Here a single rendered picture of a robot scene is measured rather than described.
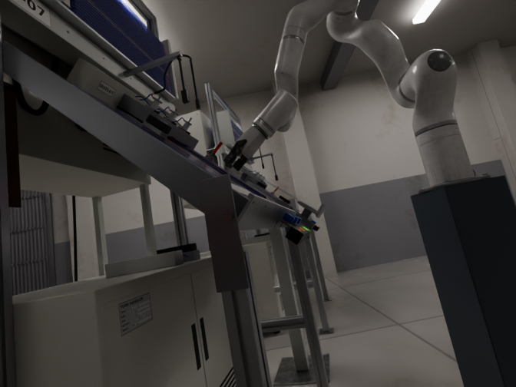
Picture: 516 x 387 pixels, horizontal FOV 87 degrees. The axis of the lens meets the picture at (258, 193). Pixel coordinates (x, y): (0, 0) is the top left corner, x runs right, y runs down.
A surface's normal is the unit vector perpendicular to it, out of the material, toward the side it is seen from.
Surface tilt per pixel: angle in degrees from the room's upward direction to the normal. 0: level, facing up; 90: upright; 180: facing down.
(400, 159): 90
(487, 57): 90
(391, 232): 90
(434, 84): 128
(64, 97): 90
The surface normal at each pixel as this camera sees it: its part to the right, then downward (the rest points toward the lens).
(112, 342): 0.95, -0.22
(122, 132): -0.25, -0.11
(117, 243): -0.01, -0.16
